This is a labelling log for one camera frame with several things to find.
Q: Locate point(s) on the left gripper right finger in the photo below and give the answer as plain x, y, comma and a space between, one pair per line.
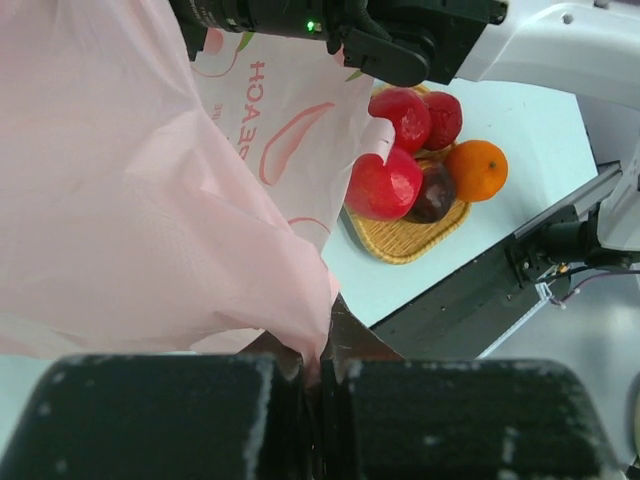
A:
382, 416

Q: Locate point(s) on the red fake tomato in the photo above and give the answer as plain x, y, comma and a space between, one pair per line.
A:
407, 112

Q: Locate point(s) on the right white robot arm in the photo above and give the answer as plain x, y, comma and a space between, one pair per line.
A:
500, 45

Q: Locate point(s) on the red fake pomegranate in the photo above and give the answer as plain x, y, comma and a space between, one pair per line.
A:
446, 117

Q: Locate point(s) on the pink plastic bag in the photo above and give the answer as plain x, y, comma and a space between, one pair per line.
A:
147, 209

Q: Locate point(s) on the woven bamboo tray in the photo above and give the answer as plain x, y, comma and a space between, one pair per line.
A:
402, 242

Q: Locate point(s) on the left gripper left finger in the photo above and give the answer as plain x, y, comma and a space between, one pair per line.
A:
171, 416

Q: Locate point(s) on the orange fake tangerine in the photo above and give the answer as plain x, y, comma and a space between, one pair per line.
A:
479, 170

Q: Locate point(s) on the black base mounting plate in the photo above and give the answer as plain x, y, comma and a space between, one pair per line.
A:
463, 315

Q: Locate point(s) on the red fake fruit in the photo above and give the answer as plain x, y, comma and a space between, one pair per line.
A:
436, 196
384, 190

